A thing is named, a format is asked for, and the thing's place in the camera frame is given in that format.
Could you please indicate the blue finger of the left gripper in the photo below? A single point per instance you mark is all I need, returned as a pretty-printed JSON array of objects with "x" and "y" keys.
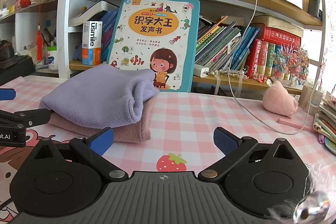
[{"x": 7, "y": 94}]

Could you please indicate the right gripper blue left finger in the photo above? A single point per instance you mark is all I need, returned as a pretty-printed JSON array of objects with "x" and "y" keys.
[{"x": 89, "y": 151}]

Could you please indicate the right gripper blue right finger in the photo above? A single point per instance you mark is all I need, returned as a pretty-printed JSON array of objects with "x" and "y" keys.
[{"x": 235, "y": 150}]

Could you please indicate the purple and pink sweater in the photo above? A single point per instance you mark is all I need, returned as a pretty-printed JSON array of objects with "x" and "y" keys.
[{"x": 102, "y": 97}]

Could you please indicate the black box under shoe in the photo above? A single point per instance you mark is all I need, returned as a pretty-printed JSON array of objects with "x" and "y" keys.
[{"x": 22, "y": 68}]

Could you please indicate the brown leather shoe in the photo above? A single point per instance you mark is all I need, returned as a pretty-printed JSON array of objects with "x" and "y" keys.
[{"x": 7, "y": 55}]

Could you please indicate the pink checkered tablecloth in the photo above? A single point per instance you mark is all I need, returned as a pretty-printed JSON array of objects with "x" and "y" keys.
[{"x": 183, "y": 123}]

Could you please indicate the red tassel charm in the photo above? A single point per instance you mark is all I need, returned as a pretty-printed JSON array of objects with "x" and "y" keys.
[{"x": 39, "y": 40}]

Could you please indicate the white green pen jar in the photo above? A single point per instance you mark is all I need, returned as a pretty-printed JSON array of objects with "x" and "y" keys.
[{"x": 52, "y": 56}]

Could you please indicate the pink plush toy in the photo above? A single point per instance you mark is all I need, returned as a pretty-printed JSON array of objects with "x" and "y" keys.
[{"x": 276, "y": 99}]

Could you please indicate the stack of notebooks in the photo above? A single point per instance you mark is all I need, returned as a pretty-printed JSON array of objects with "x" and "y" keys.
[{"x": 325, "y": 123}]

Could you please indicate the usmile white orange box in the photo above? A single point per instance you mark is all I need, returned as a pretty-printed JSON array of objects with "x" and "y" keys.
[{"x": 91, "y": 43}]

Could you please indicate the children's sound book teal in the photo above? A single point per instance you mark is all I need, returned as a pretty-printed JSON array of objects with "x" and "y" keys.
[{"x": 160, "y": 35}]

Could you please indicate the white bookshelf frame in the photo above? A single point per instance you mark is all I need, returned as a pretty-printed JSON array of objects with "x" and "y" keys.
[{"x": 63, "y": 16}]

